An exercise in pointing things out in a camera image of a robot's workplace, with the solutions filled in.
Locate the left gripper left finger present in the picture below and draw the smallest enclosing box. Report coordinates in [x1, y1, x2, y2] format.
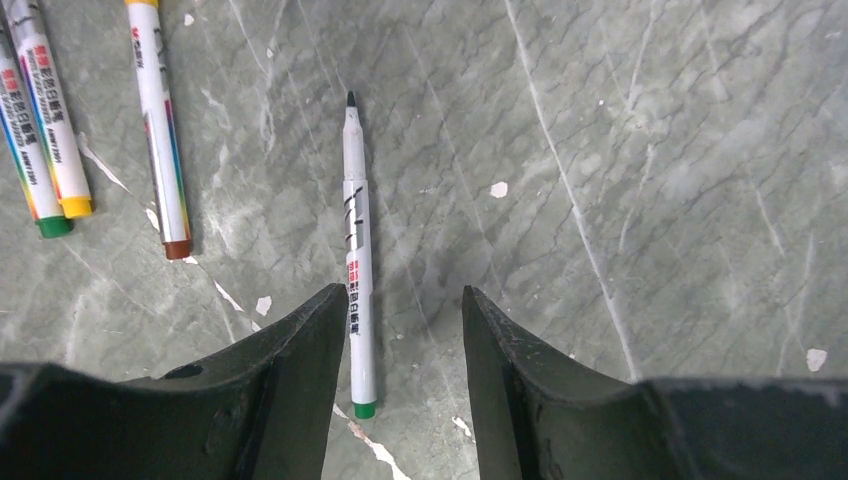
[1, 284, 348, 479]

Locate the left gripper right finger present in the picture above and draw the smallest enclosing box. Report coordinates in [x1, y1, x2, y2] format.
[462, 286, 847, 479]

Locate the white marker pen green tip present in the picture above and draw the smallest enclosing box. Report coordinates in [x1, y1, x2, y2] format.
[1, 32, 72, 239]

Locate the white marker pen orange tip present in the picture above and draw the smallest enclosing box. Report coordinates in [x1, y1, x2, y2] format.
[2, 0, 94, 219]

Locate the white marker pen colourful label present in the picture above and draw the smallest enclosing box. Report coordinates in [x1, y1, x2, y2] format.
[125, 4, 192, 260]

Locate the yellow pen cap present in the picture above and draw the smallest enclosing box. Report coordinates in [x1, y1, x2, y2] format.
[124, 0, 160, 9]

